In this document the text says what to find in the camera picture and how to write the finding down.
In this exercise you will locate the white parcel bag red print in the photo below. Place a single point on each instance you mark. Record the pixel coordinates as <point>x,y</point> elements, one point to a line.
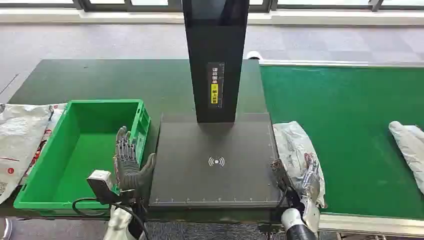
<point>49,127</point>

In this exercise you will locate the crinkled silver parcel bag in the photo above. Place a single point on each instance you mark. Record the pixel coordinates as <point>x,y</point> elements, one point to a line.
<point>294,145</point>

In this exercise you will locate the dark window frame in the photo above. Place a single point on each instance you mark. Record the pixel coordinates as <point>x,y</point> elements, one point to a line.
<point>106,7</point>

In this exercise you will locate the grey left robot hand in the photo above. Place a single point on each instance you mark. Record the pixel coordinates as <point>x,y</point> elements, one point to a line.
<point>127,169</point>

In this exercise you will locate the black yellow warning sticker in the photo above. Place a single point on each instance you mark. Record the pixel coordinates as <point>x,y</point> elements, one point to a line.
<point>215,86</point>

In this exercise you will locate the person's shoe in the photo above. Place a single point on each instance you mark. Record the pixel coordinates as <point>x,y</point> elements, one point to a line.
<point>5,230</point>

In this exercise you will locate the white parcel bag brown print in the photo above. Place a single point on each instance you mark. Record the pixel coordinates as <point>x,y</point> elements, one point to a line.
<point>410,145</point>

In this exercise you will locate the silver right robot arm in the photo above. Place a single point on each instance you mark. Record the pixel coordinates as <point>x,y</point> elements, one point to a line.
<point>292,220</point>

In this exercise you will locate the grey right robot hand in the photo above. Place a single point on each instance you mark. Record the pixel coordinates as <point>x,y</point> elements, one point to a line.
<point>280,174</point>

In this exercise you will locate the black scanner stand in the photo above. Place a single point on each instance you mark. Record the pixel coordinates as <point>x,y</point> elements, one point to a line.
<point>215,149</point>

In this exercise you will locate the silver conveyor frame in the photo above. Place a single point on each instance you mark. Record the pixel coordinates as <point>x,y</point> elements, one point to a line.
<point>364,225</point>

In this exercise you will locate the small white round object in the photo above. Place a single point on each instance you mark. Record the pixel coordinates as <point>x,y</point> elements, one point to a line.
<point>254,55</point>

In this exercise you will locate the green plastic crate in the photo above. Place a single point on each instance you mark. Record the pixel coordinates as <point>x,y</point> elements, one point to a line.
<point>82,149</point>

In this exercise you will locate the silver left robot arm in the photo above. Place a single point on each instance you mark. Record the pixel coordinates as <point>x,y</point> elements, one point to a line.
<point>117,224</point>

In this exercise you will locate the green conveyor belt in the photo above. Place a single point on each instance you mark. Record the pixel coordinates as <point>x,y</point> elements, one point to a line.
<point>348,132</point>

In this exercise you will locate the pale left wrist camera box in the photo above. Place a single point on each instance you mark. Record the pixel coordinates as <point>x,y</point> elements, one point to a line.
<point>99,180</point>

